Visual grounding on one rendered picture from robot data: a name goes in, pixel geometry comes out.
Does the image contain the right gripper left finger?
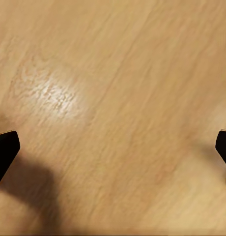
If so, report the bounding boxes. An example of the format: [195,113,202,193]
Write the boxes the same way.
[0,131,21,181]

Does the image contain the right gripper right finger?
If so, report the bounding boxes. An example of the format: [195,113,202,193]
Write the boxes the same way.
[215,131,226,163]

